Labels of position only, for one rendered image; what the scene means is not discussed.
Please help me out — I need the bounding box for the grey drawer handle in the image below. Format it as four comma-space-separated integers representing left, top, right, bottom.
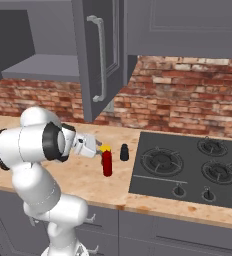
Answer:
85, 213, 98, 224
86, 244, 100, 256

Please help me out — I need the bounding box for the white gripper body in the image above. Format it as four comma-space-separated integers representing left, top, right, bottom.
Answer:
80, 132, 101, 159

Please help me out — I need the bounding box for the grey open wall cabinet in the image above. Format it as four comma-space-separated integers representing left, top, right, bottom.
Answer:
1, 0, 81, 83

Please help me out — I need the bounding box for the red ketchup bottle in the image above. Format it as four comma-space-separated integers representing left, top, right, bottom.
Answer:
101, 149, 114, 178

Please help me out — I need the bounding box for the black hob knob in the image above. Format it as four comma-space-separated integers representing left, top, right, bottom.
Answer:
172, 182, 187, 199
201, 186, 217, 203

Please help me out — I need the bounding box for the grey cabinet door handle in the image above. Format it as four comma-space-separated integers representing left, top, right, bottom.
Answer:
86, 14, 108, 103

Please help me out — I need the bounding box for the grey base cabinet door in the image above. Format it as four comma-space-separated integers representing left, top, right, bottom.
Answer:
0, 189, 51, 256

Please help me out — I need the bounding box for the black shaker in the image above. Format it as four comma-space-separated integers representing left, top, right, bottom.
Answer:
119, 143, 130, 162

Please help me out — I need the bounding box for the grey closed wall cabinet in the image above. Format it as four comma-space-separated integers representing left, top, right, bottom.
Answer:
123, 0, 232, 61

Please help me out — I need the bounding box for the black gas hob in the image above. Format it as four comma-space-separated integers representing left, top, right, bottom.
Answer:
128, 130, 232, 211

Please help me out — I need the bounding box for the grey wide base cabinet front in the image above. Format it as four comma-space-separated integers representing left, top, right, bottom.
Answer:
118, 209, 232, 256

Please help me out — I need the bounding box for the grey cabinet door with handle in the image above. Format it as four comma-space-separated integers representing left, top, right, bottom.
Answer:
71, 0, 129, 123

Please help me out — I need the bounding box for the grey plain cabinet door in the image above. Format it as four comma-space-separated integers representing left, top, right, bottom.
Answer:
0, 9, 36, 88

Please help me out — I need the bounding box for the grey drawer front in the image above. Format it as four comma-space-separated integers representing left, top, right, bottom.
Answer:
77, 203, 120, 235
75, 229, 120, 256

